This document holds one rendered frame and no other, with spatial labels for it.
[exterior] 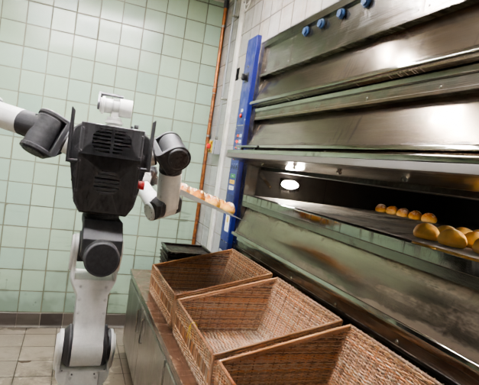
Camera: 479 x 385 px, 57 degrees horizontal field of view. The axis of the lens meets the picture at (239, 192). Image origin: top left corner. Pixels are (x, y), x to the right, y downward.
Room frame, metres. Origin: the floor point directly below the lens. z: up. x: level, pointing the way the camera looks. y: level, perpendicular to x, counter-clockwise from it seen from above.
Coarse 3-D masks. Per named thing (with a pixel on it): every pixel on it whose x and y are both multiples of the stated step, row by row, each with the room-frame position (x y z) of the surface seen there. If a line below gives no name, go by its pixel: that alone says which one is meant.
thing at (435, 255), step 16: (272, 208) 2.27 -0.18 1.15; (288, 208) 2.11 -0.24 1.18; (320, 224) 1.82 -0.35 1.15; (336, 224) 1.71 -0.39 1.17; (352, 224) 1.69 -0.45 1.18; (368, 240) 1.52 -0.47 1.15; (384, 240) 1.45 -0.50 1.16; (400, 240) 1.38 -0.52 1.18; (416, 256) 1.31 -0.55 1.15; (432, 256) 1.25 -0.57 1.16; (448, 256) 1.20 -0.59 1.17; (464, 256) 1.20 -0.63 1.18; (464, 272) 1.14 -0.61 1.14
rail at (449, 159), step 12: (312, 156) 1.67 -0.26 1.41; (324, 156) 1.59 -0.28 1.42; (336, 156) 1.52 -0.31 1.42; (348, 156) 1.45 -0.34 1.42; (360, 156) 1.39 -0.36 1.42; (372, 156) 1.34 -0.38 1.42; (384, 156) 1.29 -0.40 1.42; (396, 156) 1.24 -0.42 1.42; (408, 156) 1.20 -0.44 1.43; (420, 156) 1.15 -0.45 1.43; (432, 156) 1.12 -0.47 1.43; (444, 156) 1.08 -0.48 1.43; (456, 156) 1.05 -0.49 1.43; (468, 156) 1.02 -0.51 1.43
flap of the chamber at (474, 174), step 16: (240, 160) 2.60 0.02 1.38; (256, 160) 2.28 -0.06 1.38; (272, 160) 2.02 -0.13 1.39; (288, 160) 1.84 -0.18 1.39; (304, 160) 1.72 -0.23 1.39; (320, 160) 1.61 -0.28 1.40; (336, 160) 1.51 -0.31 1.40; (352, 160) 1.43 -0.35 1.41; (368, 160) 1.35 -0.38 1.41; (384, 160) 1.28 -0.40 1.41; (352, 176) 1.72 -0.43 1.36; (368, 176) 1.57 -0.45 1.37; (384, 176) 1.45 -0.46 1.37; (400, 176) 1.34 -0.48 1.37; (416, 176) 1.25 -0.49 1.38; (432, 176) 1.17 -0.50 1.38; (448, 176) 1.10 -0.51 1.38; (464, 176) 1.04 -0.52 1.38
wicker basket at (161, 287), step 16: (192, 256) 2.52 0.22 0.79; (208, 256) 2.55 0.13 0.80; (224, 256) 2.59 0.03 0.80; (240, 256) 2.47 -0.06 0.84; (160, 272) 2.45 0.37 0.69; (176, 272) 2.49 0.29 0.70; (192, 272) 2.53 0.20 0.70; (208, 272) 2.56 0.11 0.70; (224, 272) 2.59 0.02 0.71; (240, 272) 2.40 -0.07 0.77; (256, 272) 2.25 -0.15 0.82; (160, 288) 2.20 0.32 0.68; (176, 288) 2.50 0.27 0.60; (192, 288) 2.53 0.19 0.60; (208, 288) 1.99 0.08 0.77; (224, 288) 2.03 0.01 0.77; (160, 304) 2.15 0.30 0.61
